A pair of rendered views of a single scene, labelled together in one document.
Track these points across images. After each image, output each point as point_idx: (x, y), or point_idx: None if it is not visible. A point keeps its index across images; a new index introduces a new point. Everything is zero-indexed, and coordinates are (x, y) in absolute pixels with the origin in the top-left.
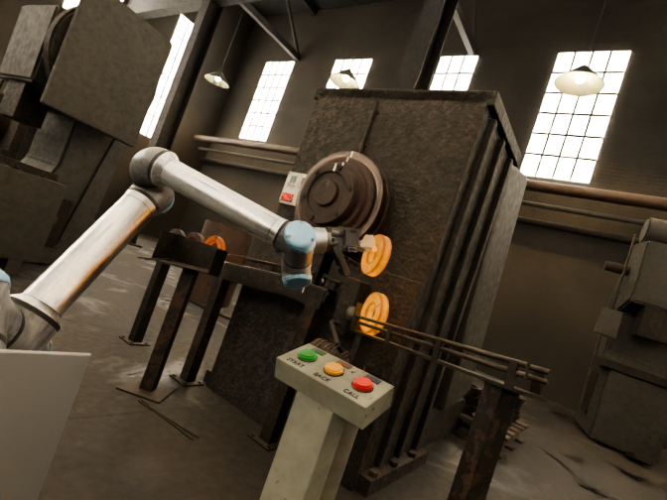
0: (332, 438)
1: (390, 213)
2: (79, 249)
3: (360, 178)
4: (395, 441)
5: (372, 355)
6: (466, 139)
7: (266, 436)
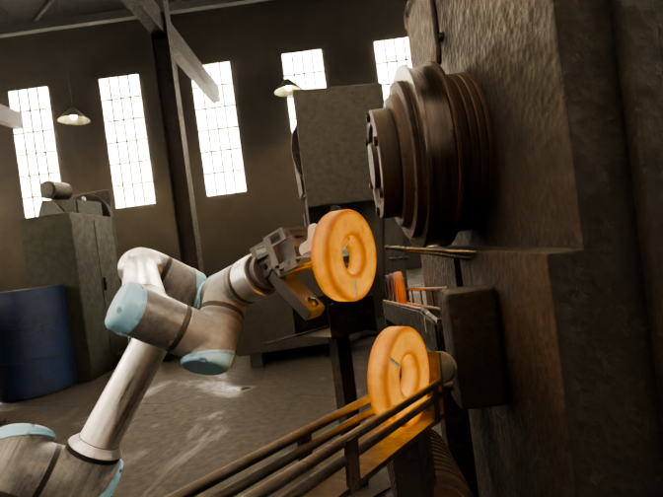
0: None
1: (492, 123)
2: (110, 378)
3: (393, 108)
4: None
5: (542, 451)
6: None
7: None
